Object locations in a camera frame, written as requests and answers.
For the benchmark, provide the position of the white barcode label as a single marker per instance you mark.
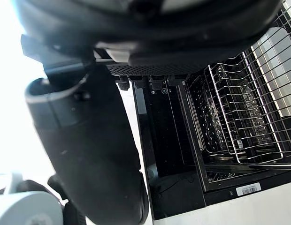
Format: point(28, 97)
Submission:
point(248, 189)

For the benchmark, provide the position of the black dishwasher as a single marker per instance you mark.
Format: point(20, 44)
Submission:
point(230, 187)

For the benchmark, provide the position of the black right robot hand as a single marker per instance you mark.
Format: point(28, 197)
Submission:
point(94, 145)

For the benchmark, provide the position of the black dishwasher door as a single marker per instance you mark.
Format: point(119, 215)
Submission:
point(169, 145)

